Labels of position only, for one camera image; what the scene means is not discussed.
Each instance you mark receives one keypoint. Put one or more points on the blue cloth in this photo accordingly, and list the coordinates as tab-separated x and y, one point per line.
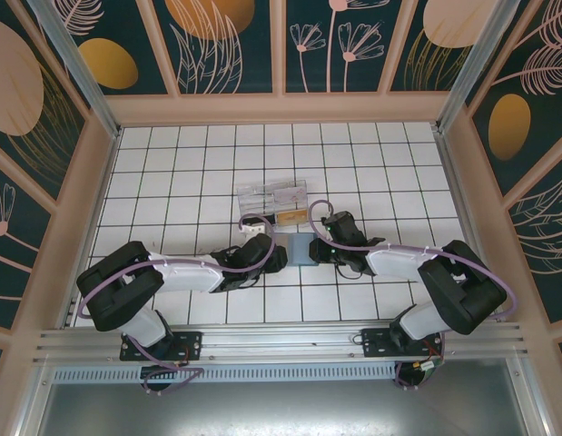
301	250

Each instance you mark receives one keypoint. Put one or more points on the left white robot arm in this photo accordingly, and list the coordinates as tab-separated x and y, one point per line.
185	274

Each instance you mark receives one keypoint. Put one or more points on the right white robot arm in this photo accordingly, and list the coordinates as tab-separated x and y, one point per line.
398	261

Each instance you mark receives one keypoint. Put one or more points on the gold card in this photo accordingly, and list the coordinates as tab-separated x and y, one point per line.
292	216

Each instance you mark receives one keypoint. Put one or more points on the black card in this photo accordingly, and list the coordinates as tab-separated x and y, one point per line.
270	218

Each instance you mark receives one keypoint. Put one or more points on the pink card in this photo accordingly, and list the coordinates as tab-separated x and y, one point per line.
290	195

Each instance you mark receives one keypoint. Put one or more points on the clear plastic card tray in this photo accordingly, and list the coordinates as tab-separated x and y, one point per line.
255	195

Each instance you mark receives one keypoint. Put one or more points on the grey metal plate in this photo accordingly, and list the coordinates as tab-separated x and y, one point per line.
280	409

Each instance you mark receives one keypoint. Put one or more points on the small green circuit board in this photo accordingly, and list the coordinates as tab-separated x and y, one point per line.
428	365

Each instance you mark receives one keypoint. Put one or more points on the aluminium mounting rail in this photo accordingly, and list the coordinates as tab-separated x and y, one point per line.
280	343

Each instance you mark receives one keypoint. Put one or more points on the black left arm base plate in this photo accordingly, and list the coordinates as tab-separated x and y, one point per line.
190	345

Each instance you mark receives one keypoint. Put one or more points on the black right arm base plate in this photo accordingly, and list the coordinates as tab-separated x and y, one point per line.
376	345

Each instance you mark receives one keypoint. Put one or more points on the aluminium table side rail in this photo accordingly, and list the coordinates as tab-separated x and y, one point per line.
93	227
472	227

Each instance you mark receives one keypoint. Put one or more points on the aluminium frame post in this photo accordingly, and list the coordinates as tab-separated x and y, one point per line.
74	59
476	59

